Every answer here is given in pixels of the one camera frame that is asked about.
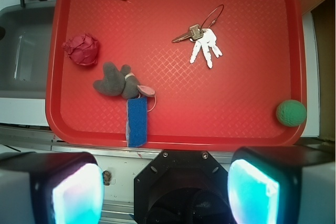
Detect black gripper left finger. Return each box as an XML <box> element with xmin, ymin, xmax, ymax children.
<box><xmin>1</xmin><ymin>152</ymin><xmax>104</xmax><ymax>223</ymax></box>

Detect crumpled red paper ball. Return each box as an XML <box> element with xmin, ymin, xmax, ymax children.
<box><xmin>62</xmin><ymin>33</ymin><xmax>100</xmax><ymax>66</ymax></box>

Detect black mounting block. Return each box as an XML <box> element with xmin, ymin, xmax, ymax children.
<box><xmin>133</xmin><ymin>150</ymin><xmax>235</xmax><ymax>223</ymax></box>

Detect red plastic tray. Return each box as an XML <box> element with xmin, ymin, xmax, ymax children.
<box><xmin>46</xmin><ymin>0</ymin><xmax>307</xmax><ymax>151</ymax></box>

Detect silver keys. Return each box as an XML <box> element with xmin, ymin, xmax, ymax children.
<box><xmin>172</xmin><ymin>4</ymin><xmax>225</xmax><ymax>69</ymax></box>

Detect grey plush elephant toy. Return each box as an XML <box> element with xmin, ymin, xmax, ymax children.
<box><xmin>93</xmin><ymin>62</ymin><xmax>156</xmax><ymax>100</ymax></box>

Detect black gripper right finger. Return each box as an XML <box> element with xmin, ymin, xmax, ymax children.
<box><xmin>227</xmin><ymin>146</ymin><xmax>335</xmax><ymax>223</ymax></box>

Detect green foam ball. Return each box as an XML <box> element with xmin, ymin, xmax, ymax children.
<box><xmin>276</xmin><ymin>100</ymin><xmax>307</xmax><ymax>127</ymax></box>

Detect blue sponge block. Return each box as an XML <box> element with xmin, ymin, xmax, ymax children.
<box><xmin>125</xmin><ymin>97</ymin><xmax>148</xmax><ymax>148</ymax></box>

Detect grey plastic sink basin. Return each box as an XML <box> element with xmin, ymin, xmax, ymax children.
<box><xmin>1</xmin><ymin>1</ymin><xmax>56</xmax><ymax>99</ymax></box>

